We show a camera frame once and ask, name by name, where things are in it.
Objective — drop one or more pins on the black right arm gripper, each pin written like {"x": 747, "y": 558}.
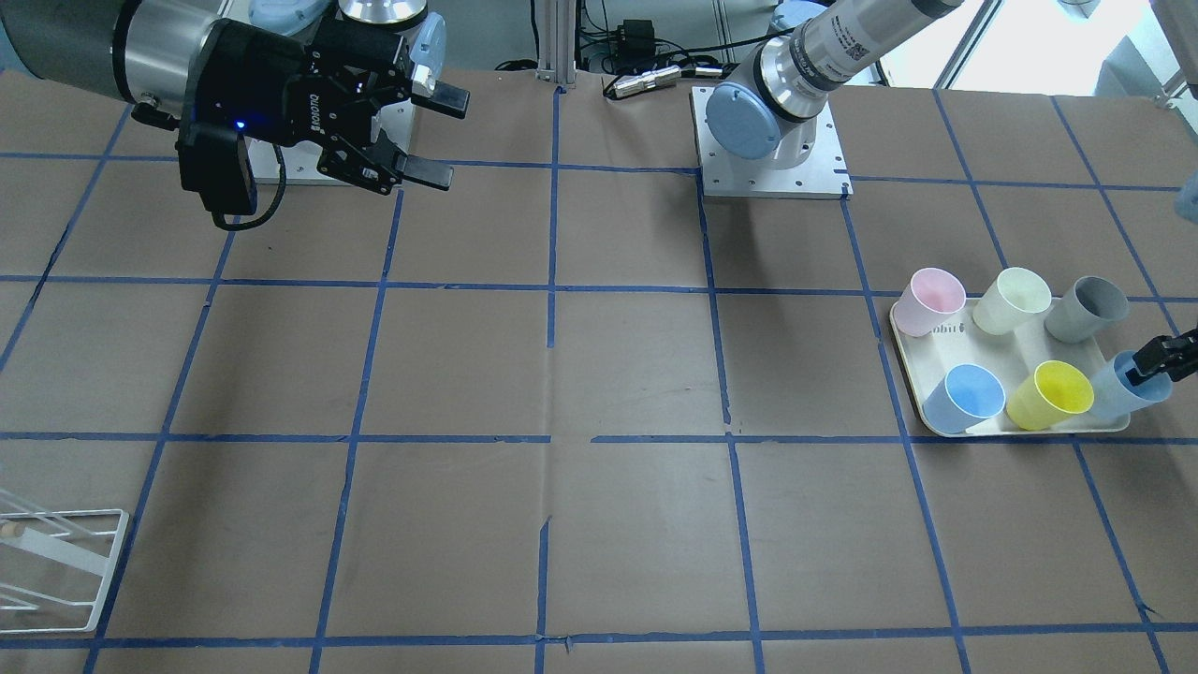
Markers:
{"x": 265, "y": 86}

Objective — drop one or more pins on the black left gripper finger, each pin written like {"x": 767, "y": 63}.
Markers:
{"x": 1175, "y": 356}

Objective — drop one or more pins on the light blue plastic cup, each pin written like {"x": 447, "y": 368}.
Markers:
{"x": 1115, "y": 396}

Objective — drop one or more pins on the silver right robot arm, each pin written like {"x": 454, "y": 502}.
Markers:
{"x": 143, "y": 53}

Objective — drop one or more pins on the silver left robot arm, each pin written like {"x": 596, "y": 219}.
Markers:
{"x": 788, "y": 79}

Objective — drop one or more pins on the grey plastic cup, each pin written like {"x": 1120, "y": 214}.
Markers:
{"x": 1091, "y": 305}

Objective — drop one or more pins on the yellow plastic cup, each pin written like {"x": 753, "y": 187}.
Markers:
{"x": 1055, "y": 391}

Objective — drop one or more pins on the light green plastic cup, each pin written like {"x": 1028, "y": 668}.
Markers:
{"x": 1016, "y": 296}

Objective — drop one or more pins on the pink plastic cup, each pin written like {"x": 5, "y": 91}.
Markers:
{"x": 931, "y": 297}

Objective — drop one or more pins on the cream serving tray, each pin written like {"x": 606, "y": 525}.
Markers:
{"x": 925, "y": 361}

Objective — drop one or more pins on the black power adapter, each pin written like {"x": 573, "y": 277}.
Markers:
{"x": 635, "y": 36}

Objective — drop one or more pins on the aluminium frame post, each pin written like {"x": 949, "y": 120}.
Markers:
{"x": 556, "y": 26}

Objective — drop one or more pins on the silver cable connector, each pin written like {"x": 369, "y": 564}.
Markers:
{"x": 627, "y": 85}

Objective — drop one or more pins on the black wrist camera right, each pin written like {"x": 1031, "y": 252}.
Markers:
{"x": 214, "y": 163}

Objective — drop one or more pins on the white wire cup rack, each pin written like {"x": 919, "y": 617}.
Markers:
{"x": 58, "y": 566}

